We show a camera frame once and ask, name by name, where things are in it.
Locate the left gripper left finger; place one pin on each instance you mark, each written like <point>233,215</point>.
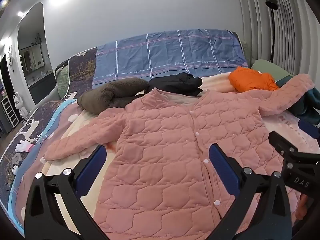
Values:
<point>43,217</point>

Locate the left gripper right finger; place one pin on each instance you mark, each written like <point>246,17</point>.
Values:
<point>272,216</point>

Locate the pink quilted fleece jacket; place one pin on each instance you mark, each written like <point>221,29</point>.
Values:
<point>175,154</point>

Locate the teal folded garment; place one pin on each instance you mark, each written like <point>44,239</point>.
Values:
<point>306,108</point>

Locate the dark patterned bed sheet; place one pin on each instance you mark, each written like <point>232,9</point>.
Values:
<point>14,164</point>

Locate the white pink socks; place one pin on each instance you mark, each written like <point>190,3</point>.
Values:
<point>24,146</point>

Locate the white shelf rack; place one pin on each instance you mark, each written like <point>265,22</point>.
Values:
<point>9,112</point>

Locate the orange folded puffer jacket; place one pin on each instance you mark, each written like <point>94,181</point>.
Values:
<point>245,79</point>

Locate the white bear figurine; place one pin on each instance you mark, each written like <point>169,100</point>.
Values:
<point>20,106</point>

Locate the light green pillow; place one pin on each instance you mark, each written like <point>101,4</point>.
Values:
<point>274,70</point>

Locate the black folded jacket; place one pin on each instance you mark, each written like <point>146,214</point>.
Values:
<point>182,83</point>

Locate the grey pleated curtain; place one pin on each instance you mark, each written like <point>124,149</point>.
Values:
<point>296,39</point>

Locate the blue plaid pillow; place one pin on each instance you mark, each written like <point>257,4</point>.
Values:
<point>199,52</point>

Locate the brown fleece folded garment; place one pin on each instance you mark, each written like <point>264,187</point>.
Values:
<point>112,94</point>

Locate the green striped pillow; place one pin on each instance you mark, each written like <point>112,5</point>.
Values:
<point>62,78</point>

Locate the dark patterned pillow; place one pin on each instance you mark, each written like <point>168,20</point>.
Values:
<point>81,70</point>

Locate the black floor lamp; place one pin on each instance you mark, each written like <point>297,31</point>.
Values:
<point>273,6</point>

